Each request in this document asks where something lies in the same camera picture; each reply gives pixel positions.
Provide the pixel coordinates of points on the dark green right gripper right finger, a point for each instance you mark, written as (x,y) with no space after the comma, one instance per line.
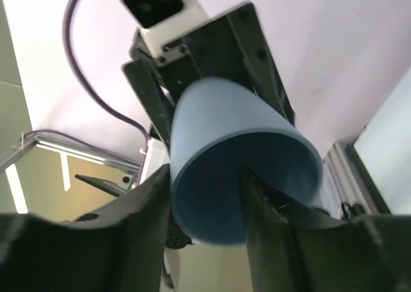
(292,247)

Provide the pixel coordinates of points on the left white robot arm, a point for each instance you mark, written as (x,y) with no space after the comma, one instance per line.
(154,163)

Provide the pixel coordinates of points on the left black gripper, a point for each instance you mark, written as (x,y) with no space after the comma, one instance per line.
(231,46)

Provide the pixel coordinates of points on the light blue cup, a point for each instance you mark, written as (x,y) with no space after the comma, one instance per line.
(218,127)

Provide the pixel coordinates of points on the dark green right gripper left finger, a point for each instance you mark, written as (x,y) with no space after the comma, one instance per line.
(118,247)

